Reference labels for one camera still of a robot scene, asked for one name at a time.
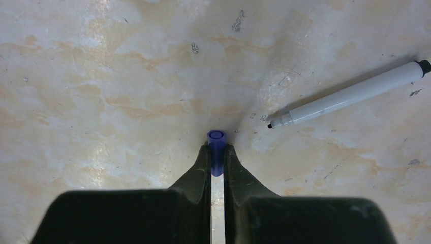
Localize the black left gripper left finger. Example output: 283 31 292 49
32 145 211 243

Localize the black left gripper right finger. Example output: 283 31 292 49
224 145 396 243

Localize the purple pen cap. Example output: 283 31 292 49
207 130 227 177

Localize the white marker pen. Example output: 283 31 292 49
267 60 430 129

